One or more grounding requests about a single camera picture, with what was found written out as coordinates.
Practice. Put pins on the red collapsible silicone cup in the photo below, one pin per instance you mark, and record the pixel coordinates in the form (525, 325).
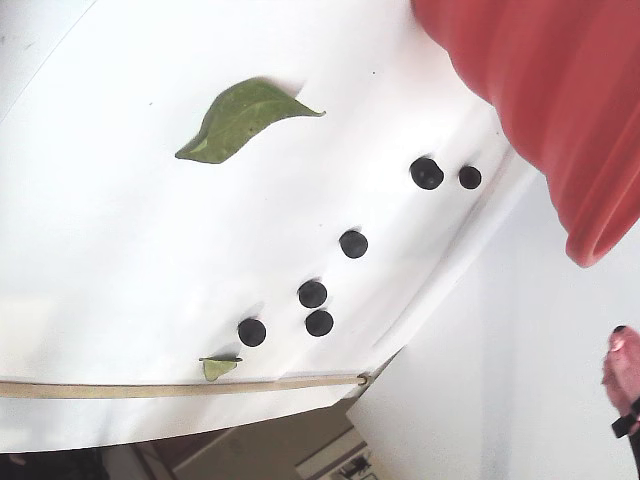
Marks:
(550, 100)

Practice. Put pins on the small dark blueberry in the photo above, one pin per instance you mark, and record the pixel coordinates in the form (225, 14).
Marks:
(470, 177)

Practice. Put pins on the beige cabinet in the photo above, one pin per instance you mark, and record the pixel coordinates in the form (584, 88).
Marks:
(250, 450)

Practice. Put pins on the large green leaf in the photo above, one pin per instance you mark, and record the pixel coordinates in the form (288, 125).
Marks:
(237, 120)

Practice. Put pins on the pink padded gripper finger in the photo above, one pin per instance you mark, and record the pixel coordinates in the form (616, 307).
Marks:
(622, 370)

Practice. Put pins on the large white paper sheet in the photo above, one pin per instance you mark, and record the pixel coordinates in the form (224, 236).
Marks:
(100, 200)

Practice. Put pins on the yellowish green leaf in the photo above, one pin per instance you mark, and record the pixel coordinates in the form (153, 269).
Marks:
(216, 369)

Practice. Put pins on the wooden stick with brass tip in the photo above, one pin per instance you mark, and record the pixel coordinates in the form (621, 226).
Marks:
(150, 390)

